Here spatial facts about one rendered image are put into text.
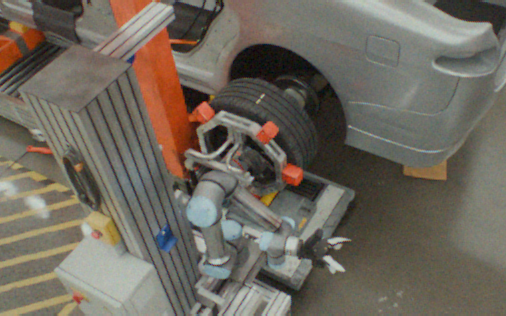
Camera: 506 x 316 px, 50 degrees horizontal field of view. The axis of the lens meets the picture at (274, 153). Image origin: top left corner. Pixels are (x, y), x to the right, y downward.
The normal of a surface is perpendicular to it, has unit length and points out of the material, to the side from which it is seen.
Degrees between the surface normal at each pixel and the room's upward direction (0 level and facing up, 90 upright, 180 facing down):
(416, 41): 81
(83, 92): 0
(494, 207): 0
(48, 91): 0
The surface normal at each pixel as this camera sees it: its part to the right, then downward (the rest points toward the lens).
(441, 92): -0.31, 0.71
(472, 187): -0.07, -0.67
